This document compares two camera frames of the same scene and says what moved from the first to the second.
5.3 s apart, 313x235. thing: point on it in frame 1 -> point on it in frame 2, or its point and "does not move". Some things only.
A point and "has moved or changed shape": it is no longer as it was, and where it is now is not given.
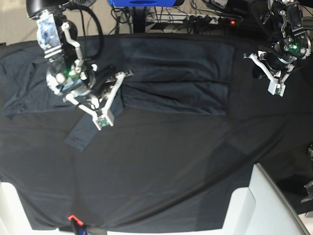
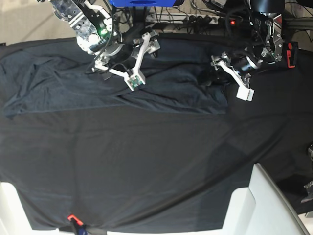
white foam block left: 14,219 does not move
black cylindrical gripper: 275,61 -> 241,62
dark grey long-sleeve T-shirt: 168,74 has moved or changed shape
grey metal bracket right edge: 309,187 does not move
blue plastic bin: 142,3 does not move
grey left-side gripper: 98,75 -> 122,48
